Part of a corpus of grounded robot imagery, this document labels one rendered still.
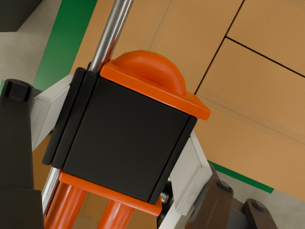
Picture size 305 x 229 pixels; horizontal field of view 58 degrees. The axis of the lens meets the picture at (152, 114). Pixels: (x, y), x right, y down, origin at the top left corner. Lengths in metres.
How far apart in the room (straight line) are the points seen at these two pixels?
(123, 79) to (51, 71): 1.36
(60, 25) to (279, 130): 1.09
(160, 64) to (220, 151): 0.84
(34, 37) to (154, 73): 1.37
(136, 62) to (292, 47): 0.85
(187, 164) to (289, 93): 0.88
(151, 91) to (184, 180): 0.06
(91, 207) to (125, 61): 0.57
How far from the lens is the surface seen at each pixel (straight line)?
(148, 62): 0.18
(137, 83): 0.17
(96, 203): 0.74
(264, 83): 0.98
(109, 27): 0.17
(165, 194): 1.07
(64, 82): 0.18
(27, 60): 1.56
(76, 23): 1.47
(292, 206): 1.98
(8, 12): 1.33
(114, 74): 0.17
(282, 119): 1.04
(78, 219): 0.27
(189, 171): 0.16
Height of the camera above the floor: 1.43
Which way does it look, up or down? 73 degrees down
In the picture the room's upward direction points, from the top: 176 degrees clockwise
